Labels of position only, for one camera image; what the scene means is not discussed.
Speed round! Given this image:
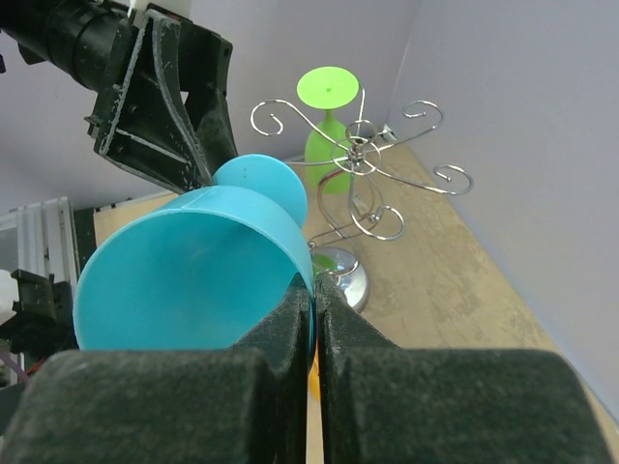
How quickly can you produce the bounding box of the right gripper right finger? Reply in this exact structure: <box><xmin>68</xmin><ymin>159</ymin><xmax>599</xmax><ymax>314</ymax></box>
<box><xmin>316</xmin><ymin>276</ymin><xmax>613</xmax><ymax>463</ymax></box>

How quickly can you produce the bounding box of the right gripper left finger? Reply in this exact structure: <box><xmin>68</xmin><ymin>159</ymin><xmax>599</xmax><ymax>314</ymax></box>
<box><xmin>1</xmin><ymin>283</ymin><xmax>313</xmax><ymax>463</ymax></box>

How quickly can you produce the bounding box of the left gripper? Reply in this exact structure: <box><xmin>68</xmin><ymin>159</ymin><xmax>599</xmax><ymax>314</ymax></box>
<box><xmin>87</xmin><ymin>7</ymin><xmax>238</xmax><ymax>193</ymax></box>

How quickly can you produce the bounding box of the orange wine glass front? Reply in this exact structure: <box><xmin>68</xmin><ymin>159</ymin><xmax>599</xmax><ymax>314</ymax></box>
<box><xmin>308</xmin><ymin>343</ymin><xmax>321</xmax><ymax>402</ymax></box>

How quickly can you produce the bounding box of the green plastic wine glass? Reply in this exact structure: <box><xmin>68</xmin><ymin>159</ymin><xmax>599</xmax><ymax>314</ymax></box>
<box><xmin>297</xmin><ymin>66</ymin><xmax>359</xmax><ymax>188</ymax></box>

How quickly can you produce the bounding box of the blue plastic wine glass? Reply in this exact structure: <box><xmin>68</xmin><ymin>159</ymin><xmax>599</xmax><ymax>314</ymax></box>
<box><xmin>73</xmin><ymin>154</ymin><xmax>314</xmax><ymax>350</ymax></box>

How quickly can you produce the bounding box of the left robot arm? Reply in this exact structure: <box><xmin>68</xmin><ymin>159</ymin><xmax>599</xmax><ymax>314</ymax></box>
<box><xmin>1</xmin><ymin>1</ymin><xmax>238</xmax><ymax>193</ymax></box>

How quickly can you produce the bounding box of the chrome wire wine glass rack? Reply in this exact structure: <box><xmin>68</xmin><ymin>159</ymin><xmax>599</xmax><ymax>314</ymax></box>
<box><xmin>250</xmin><ymin>87</ymin><xmax>474</xmax><ymax>312</ymax></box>

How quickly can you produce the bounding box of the aluminium rail frame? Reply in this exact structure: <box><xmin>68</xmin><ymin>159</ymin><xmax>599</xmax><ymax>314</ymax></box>
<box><xmin>0</xmin><ymin>195</ymin><xmax>81</xmax><ymax>349</ymax></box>

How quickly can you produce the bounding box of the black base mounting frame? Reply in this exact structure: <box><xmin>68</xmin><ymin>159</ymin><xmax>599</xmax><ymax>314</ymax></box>
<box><xmin>0</xmin><ymin>205</ymin><xmax>98</xmax><ymax>388</ymax></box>

